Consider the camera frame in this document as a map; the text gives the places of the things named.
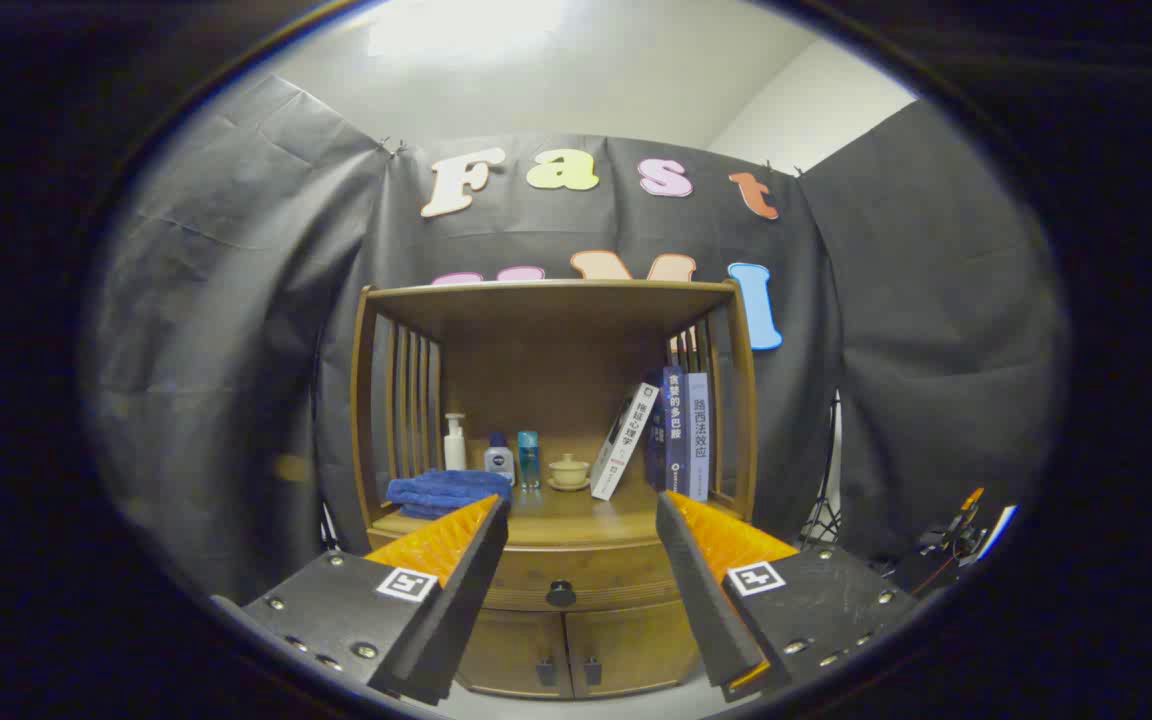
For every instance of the dark blue book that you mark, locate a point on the dark blue book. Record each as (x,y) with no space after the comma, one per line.
(671,430)

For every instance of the black backdrop cloth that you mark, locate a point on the black backdrop cloth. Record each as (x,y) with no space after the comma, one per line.
(236,300)

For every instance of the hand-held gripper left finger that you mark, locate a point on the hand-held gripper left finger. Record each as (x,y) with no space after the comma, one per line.
(456,600)

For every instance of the wooden cabinet door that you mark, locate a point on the wooden cabinet door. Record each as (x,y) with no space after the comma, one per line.
(636,645)
(511,650)

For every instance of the clear blue bottle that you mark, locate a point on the clear blue bottle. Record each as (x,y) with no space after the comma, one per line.
(529,462)

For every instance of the wooden countertop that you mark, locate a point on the wooden countertop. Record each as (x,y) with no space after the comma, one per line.
(576,515)

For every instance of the wooden cabinet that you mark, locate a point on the wooden cabinet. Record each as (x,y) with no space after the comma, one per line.
(536,360)

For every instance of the white pump bottle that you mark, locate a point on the white pump bottle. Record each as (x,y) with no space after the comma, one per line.
(454,450)

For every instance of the wooden drawer with black knob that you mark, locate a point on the wooden drawer with black knob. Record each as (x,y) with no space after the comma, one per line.
(616,575)

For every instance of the white bottle with blue cap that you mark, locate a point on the white bottle with blue cap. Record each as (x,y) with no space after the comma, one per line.
(499,465)

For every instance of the white book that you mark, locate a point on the white book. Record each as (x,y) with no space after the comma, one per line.
(621,445)

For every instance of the beige lidded teacup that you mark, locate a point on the beige lidded teacup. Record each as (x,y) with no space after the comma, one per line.
(569,472)

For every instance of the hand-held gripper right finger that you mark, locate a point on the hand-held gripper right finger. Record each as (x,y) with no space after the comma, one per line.
(706,600)

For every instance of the black tripod stand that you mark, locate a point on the black tripod stand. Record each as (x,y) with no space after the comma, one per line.
(824,500)

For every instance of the black and orange device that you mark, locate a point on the black and orange device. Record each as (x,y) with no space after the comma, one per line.
(956,535)

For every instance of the light grey-blue book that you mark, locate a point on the light grey-blue book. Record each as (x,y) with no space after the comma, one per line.
(698,440)

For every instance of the blue folded towel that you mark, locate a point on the blue folded towel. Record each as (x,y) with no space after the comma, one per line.
(441,490)

